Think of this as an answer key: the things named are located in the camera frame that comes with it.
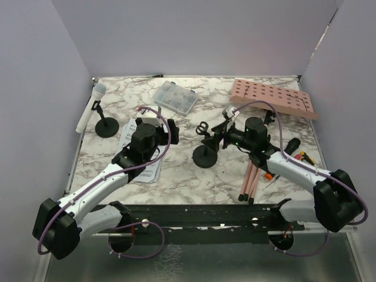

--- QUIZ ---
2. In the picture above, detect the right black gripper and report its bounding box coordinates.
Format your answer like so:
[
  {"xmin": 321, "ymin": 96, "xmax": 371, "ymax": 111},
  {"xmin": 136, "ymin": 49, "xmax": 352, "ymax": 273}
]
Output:
[{"xmin": 202, "ymin": 119, "xmax": 254, "ymax": 153}]

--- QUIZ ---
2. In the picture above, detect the sheet music page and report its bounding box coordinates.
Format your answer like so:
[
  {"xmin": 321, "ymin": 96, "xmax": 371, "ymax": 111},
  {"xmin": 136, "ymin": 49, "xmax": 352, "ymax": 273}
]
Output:
[{"xmin": 117, "ymin": 118, "xmax": 162, "ymax": 183}]

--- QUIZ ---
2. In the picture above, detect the black round mic stand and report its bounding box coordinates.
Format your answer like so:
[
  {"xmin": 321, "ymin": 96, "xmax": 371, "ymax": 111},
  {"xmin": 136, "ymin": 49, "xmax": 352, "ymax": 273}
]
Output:
[{"xmin": 92, "ymin": 101, "xmax": 119, "ymax": 138}]

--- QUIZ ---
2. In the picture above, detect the black microphone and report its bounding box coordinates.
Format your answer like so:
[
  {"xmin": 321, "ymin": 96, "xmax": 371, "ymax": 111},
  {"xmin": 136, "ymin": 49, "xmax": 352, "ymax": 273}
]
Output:
[{"xmin": 264, "ymin": 137, "xmax": 302, "ymax": 180}]

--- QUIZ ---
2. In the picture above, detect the pink music stand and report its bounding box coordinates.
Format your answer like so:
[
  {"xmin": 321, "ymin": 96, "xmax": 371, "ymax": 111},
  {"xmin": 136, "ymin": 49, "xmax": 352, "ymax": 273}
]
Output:
[{"xmin": 229, "ymin": 78, "xmax": 320, "ymax": 205}]

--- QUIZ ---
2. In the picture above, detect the white microphone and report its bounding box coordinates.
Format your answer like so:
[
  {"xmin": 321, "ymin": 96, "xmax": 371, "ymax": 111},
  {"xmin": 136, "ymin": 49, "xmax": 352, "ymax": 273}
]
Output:
[{"xmin": 76, "ymin": 83, "xmax": 106, "ymax": 133}]

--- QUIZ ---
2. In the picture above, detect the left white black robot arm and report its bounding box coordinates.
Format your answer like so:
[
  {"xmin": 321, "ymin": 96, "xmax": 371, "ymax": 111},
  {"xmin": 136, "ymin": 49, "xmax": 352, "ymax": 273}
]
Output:
[{"xmin": 32, "ymin": 118, "xmax": 179, "ymax": 259}]

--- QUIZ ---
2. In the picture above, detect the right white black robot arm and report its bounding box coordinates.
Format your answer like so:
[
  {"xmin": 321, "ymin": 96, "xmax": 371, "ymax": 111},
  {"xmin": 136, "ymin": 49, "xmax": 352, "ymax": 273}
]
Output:
[{"xmin": 193, "ymin": 117, "xmax": 365, "ymax": 232}]

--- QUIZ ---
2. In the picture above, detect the clear plastic organizer box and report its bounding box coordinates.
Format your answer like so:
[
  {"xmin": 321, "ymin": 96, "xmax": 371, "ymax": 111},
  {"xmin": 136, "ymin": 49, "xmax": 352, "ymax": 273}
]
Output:
[{"xmin": 153, "ymin": 80, "xmax": 199, "ymax": 116}]

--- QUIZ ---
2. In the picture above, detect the thin metal rod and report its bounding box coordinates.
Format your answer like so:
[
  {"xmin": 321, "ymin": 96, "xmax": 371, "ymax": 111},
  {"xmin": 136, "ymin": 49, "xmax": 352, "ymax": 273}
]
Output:
[{"xmin": 265, "ymin": 176, "xmax": 280, "ymax": 189}]

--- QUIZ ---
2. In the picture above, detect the red yellow screwdriver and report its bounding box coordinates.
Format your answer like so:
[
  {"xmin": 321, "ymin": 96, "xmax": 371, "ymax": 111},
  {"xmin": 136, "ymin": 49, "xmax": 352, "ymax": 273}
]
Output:
[{"xmin": 294, "ymin": 151, "xmax": 315, "ymax": 166}]

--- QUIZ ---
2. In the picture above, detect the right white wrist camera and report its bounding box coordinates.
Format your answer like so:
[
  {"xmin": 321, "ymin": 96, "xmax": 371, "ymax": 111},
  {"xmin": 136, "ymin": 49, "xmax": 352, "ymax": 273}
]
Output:
[{"xmin": 222, "ymin": 105, "xmax": 239, "ymax": 129}]

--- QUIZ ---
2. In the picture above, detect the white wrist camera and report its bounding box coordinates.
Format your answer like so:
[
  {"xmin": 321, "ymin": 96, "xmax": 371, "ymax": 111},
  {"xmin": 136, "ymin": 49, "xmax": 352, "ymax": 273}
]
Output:
[
  {"xmin": 222, "ymin": 105, "xmax": 239, "ymax": 129},
  {"xmin": 136, "ymin": 108, "xmax": 163, "ymax": 127}
]

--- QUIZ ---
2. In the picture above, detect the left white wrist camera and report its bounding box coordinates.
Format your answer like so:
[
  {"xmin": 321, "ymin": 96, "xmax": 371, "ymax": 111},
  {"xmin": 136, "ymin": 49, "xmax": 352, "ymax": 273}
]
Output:
[{"xmin": 136, "ymin": 108, "xmax": 163, "ymax": 127}]

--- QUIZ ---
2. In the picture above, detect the black mounting rail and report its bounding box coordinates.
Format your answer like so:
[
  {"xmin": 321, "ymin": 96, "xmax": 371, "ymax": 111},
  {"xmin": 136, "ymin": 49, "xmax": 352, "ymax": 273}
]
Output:
[{"xmin": 108, "ymin": 204, "xmax": 304, "ymax": 245}]

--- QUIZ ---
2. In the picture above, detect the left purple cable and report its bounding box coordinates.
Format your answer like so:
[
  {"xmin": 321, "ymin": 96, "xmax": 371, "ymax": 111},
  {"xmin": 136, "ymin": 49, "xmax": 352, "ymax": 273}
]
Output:
[{"xmin": 37, "ymin": 106, "xmax": 173, "ymax": 260}]

